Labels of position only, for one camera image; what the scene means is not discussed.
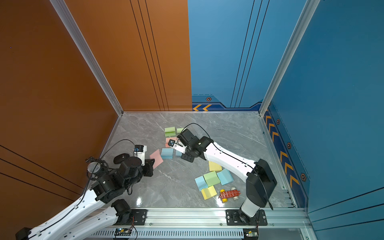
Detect torn blue memo page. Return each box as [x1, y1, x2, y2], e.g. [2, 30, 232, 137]
[175, 151, 183, 157]

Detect blue memo pad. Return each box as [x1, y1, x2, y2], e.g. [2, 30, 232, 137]
[161, 148, 174, 159]
[217, 169, 234, 185]
[195, 176, 208, 192]

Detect pink fanned memo pad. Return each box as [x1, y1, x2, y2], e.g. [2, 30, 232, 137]
[166, 137, 178, 148]

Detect green memo pad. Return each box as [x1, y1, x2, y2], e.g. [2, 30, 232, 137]
[165, 127, 176, 138]
[203, 171, 221, 187]

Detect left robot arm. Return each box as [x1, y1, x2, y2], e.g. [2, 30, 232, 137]
[16, 157, 155, 240]

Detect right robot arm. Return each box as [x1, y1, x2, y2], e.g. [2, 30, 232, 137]
[168, 128, 277, 226]

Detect yellow memo pad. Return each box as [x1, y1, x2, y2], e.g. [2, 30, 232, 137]
[201, 186, 217, 200]
[209, 161, 223, 172]

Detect yellow memo pad front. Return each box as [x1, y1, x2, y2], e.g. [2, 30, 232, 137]
[201, 186, 217, 200]

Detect black computer mouse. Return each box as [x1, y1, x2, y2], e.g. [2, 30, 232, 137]
[113, 153, 130, 165]

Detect black microphone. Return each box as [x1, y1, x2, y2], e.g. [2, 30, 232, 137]
[86, 157, 109, 181]

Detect red toy car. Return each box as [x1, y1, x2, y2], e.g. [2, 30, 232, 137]
[219, 187, 241, 203]

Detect left circuit board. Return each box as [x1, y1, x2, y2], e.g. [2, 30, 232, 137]
[114, 228, 133, 238]

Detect circuit board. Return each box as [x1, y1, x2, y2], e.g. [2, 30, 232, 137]
[114, 228, 133, 238]
[243, 229, 259, 240]

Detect right circuit board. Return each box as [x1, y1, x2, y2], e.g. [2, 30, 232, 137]
[243, 229, 259, 240]

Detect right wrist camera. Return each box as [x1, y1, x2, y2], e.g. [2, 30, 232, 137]
[173, 139, 186, 153]

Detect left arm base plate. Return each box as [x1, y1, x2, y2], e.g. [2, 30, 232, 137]
[118, 209, 148, 226]

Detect aluminium front rail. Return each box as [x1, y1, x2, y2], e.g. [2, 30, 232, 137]
[84, 208, 317, 240]

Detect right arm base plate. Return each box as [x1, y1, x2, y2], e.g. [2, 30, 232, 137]
[226, 209, 268, 227]

